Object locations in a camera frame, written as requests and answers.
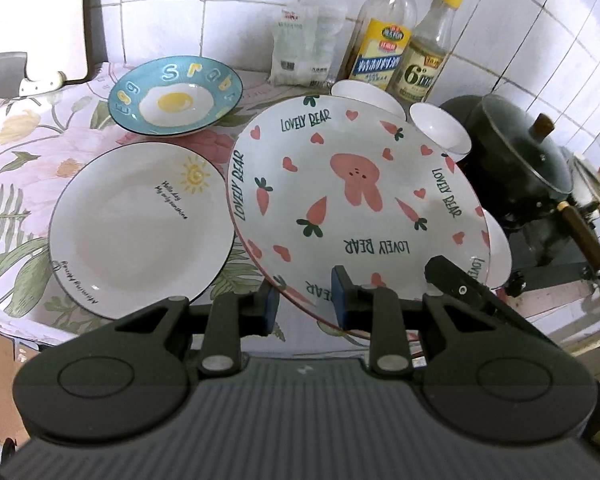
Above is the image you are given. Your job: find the white cutting board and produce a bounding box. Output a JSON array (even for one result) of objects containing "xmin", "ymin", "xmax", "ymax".
[{"xmin": 0, "ymin": 0, "xmax": 109, "ymax": 84}]

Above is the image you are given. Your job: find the black cooking pot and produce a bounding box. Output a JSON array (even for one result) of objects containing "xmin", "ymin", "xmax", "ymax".
[{"xmin": 437, "ymin": 92, "xmax": 600, "ymax": 274}]

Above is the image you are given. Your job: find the white vinegar bottle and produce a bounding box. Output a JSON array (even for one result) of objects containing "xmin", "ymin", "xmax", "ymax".
[{"xmin": 386, "ymin": 0, "xmax": 464, "ymax": 104}]

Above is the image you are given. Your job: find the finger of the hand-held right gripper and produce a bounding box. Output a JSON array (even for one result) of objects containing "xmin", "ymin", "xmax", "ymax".
[{"xmin": 424, "ymin": 255, "xmax": 512, "ymax": 326}]

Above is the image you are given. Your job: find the white plate with sun print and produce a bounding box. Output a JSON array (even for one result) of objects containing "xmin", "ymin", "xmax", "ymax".
[{"xmin": 47, "ymin": 141, "xmax": 239, "ymax": 321}]

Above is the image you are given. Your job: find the white handled cleaver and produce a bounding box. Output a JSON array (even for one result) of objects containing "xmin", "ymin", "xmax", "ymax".
[{"xmin": 0, "ymin": 51, "xmax": 67, "ymax": 99}]

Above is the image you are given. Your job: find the yellow label oil bottle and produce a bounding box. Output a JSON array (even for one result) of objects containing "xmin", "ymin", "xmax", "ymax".
[{"xmin": 347, "ymin": 0, "xmax": 422, "ymax": 92}]

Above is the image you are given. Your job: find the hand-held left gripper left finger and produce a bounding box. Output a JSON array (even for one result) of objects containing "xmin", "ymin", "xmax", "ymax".
[{"xmin": 112, "ymin": 280, "xmax": 281, "ymax": 376}]

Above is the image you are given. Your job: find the blue fried egg print plate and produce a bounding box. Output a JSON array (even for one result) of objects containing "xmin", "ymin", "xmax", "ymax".
[{"xmin": 107, "ymin": 57, "xmax": 244, "ymax": 139}]

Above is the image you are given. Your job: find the white bowl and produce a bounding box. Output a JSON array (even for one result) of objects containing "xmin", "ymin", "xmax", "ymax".
[
  {"xmin": 409, "ymin": 102, "xmax": 474, "ymax": 162},
  {"xmin": 330, "ymin": 80, "xmax": 409, "ymax": 121}
]

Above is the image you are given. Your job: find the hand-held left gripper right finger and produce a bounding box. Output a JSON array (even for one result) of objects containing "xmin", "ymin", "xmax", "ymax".
[{"xmin": 330, "ymin": 265, "xmax": 486, "ymax": 376}]

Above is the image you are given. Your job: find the black gas stove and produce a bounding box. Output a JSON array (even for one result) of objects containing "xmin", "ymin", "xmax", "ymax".
[{"xmin": 500, "ymin": 210, "xmax": 600, "ymax": 302}]

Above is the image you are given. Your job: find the large rabbit and carrot plate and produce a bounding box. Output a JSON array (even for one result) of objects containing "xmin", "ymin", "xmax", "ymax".
[{"xmin": 225, "ymin": 94, "xmax": 492, "ymax": 333}]

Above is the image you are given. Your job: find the white plate under bear plate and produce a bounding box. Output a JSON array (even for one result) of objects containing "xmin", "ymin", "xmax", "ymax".
[{"xmin": 480, "ymin": 207, "xmax": 514, "ymax": 289}]

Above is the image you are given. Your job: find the glass pot lid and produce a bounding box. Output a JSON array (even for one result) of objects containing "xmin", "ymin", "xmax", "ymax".
[{"xmin": 480, "ymin": 94, "xmax": 576, "ymax": 197}]

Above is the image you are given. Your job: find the clear salt bag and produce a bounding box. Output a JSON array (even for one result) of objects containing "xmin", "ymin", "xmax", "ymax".
[{"xmin": 269, "ymin": 2, "xmax": 349, "ymax": 89}]

